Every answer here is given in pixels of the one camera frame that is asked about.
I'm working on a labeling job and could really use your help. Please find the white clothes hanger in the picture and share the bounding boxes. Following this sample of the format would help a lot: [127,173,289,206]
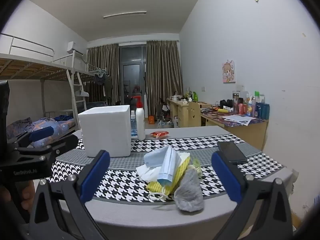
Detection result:
[75,84,89,97]

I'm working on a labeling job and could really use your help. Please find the white air conditioner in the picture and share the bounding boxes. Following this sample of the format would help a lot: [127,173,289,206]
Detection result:
[66,41,84,55]

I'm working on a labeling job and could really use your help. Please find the white pump bottle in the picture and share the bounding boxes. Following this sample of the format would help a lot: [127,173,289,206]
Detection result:
[132,96,146,141]

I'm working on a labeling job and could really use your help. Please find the black smartphone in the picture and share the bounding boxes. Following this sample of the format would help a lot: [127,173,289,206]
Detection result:
[217,141,248,165]

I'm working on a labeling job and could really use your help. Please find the grey trash bin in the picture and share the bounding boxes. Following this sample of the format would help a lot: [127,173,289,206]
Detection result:
[157,119,175,128]

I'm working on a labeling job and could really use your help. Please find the ceiling light tube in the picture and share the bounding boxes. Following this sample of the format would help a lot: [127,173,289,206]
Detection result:
[103,11,147,19]

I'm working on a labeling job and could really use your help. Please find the wooden desk with patterned cover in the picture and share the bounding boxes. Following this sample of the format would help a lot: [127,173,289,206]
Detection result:
[200,106,269,150]

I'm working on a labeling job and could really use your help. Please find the hanging dark clothes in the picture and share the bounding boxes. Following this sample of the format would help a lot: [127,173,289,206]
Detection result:
[94,69,110,86]

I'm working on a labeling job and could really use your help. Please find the blue face mask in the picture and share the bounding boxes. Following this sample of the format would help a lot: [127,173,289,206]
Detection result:
[144,148,167,168]
[157,146,182,186]

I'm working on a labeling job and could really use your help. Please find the cartoon wall poster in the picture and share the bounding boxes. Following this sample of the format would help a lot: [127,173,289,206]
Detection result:
[221,60,236,83]

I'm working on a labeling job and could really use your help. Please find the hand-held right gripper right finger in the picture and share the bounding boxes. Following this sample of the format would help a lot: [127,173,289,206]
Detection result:
[211,151,293,240]

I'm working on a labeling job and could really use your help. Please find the white foam box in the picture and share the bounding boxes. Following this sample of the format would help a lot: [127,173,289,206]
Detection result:
[78,105,132,158]

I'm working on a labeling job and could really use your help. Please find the blue star-print quilt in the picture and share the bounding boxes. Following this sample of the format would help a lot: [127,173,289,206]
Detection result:
[6,117,76,148]

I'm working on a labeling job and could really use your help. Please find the red snack packet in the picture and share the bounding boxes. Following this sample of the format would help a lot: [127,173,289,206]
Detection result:
[149,131,170,139]

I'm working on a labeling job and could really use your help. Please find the white elastic cord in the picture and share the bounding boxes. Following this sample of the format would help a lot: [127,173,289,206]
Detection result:
[147,191,173,202]

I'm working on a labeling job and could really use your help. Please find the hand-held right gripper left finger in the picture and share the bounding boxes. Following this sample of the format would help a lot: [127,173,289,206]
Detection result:
[29,150,111,240]

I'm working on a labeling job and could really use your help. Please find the black folding chair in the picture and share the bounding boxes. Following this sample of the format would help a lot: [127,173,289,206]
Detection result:
[157,97,171,120]

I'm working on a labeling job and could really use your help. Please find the white printed papers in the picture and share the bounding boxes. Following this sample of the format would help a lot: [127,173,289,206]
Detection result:
[222,114,258,126]

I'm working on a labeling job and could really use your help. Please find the yellow foam fruit net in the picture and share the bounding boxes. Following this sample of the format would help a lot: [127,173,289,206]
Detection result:
[146,157,191,195]

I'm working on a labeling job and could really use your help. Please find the wooden desk with drawers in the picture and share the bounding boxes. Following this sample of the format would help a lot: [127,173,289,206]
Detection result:
[166,98,190,128]

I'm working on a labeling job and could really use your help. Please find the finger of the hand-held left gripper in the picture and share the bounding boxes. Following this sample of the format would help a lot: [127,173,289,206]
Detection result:
[15,134,79,165]
[7,126,54,153]

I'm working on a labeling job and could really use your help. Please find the white bed ladder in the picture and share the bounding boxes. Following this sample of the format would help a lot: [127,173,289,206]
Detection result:
[66,70,87,120]

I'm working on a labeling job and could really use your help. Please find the houndstooth table mat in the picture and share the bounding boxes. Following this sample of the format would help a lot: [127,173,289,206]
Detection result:
[46,132,285,203]

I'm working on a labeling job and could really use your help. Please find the wooden chair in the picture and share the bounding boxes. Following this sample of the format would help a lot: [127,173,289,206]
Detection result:
[187,101,202,127]

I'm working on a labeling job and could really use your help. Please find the glass balcony door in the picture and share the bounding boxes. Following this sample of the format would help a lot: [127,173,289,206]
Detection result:
[119,44,147,105]

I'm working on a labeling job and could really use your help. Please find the person's left hand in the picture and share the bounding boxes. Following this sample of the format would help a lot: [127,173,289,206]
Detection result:
[20,180,36,212]

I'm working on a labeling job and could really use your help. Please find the brown curtain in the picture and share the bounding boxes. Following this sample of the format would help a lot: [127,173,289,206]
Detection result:
[146,40,183,117]
[86,44,120,105]

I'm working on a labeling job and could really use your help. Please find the row of toiletry bottles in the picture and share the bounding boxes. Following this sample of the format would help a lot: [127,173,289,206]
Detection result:
[231,91,270,120]

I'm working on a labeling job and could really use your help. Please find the pale green cloth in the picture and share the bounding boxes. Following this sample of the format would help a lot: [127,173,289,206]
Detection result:
[189,157,202,178]

